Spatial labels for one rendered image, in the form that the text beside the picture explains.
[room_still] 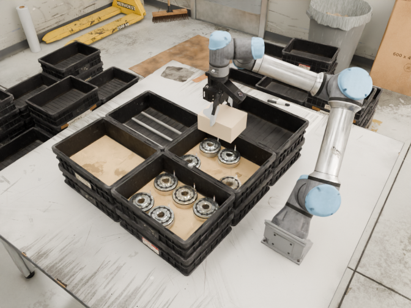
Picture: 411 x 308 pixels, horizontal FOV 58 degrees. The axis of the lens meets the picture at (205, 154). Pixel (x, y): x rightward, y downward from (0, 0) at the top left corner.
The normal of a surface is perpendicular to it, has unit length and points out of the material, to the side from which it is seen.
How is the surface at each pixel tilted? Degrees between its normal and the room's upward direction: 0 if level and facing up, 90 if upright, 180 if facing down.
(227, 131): 90
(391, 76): 72
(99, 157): 0
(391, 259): 0
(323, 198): 56
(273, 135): 0
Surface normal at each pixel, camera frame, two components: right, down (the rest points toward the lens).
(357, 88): 0.07, -0.11
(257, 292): 0.00, -0.73
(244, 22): -0.57, 0.55
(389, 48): -0.55, 0.37
